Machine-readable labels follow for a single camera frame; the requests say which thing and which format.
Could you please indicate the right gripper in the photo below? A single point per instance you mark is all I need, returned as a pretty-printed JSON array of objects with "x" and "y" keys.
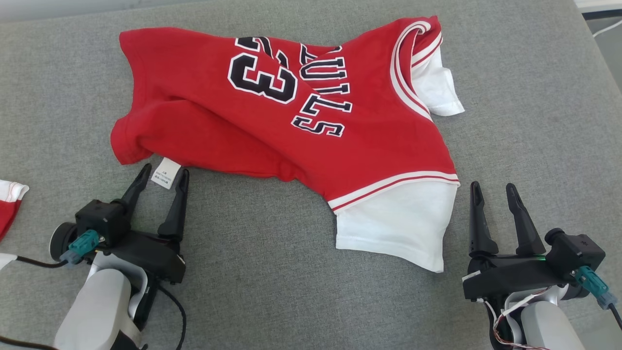
[{"x": 510, "y": 274}]

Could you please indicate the red jersey with white sleeves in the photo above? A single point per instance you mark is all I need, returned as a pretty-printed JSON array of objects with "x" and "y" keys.
[{"x": 204, "y": 112}]

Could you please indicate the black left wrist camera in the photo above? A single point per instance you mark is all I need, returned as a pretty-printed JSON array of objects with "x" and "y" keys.
[{"x": 102, "y": 218}]

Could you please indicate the white board edge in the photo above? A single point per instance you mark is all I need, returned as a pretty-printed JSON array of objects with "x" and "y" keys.
[{"x": 600, "y": 4}]

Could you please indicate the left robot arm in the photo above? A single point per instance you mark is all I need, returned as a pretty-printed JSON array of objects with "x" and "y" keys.
[{"x": 97, "y": 306}]

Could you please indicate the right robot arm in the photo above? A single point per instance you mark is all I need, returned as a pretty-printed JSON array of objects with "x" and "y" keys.
[{"x": 549, "y": 325}]

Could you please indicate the grey fabric sofa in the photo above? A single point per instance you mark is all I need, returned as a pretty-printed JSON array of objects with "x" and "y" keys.
[{"x": 272, "y": 272}]

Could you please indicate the red shorts with white stripes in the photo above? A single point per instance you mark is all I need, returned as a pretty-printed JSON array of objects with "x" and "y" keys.
[{"x": 7, "y": 209}]

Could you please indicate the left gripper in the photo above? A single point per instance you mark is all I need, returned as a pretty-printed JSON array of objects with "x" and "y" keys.
[{"x": 150, "y": 255}]

